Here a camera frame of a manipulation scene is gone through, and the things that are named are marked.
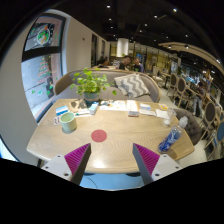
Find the grey upholstered bench sofa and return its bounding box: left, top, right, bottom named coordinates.
left=54, top=68, right=163, bottom=104

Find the grey chevron cushion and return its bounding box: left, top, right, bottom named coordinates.
left=113, top=73, right=151, bottom=99

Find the window with festive stickers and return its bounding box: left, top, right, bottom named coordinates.
left=20, top=13, right=67, bottom=123

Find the white blue pamphlet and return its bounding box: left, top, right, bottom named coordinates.
left=138, top=102, right=157, bottom=117

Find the green potted plant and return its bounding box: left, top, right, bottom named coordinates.
left=69, top=67, right=118, bottom=108

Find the group of ceiling lights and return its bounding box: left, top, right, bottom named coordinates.
left=104, top=3, right=223, bottom=75

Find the small yellow card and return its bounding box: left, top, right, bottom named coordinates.
left=158, top=103, right=170, bottom=112

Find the small light blue box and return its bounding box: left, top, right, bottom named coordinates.
left=88, top=101, right=101, bottom=116

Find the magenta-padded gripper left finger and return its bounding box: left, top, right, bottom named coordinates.
left=41, top=143, right=92, bottom=186

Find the clear drinking glass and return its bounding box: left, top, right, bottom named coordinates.
left=163, top=107, right=177, bottom=128

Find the group of dining chairs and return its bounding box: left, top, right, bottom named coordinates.
left=165, top=72, right=224, bottom=162

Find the white printed leaflet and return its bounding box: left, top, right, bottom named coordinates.
left=99, top=99, right=129, bottom=112

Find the pale green mug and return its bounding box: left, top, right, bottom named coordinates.
left=59, top=111, right=78, bottom=134

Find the pill blister pack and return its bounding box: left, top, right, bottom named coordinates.
left=52, top=115, right=62, bottom=126

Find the person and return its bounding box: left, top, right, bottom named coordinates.
left=132, top=56, right=145, bottom=74
left=117, top=55, right=132, bottom=71
left=195, top=81, right=208, bottom=118
left=97, top=55, right=111, bottom=69

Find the grey tufted armchair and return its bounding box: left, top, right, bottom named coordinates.
left=173, top=108, right=204, bottom=146

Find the flat round red coaster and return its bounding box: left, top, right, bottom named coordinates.
left=90, top=129, right=108, bottom=143

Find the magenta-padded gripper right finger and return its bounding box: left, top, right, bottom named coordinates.
left=132, top=143, right=184, bottom=186

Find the white paper napkin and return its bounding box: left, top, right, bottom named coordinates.
left=155, top=109, right=170, bottom=120

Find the clear blue-labelled drink bottle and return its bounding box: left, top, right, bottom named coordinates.
left=157, top=116, right=190, bottom=154

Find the blue white card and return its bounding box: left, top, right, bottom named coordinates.
left=54, top=105, right=70, bottom=117

